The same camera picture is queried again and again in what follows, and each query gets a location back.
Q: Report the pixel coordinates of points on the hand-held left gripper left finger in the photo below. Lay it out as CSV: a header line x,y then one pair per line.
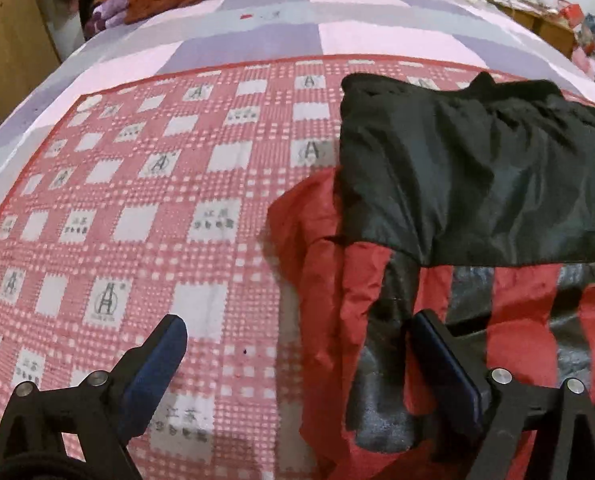
x,y
152,375

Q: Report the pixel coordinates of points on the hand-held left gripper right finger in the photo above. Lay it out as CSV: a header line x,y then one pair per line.
x,y
447,375

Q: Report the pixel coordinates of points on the red and black jacket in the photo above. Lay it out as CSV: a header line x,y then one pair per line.
x,y
452,170

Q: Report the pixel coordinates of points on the red checkered blanket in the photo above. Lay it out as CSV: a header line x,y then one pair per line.
x,y
152,185

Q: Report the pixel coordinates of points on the wooden nightstand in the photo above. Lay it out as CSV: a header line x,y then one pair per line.
x,y
542,25

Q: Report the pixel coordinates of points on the wooden wardrobe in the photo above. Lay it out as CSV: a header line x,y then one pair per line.
x,y
7,35

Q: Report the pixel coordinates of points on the purple and pink checked bedsheet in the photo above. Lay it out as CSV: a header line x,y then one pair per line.
x,y
277,20

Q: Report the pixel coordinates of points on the dark cloth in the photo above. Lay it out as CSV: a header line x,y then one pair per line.
x,y
88,2

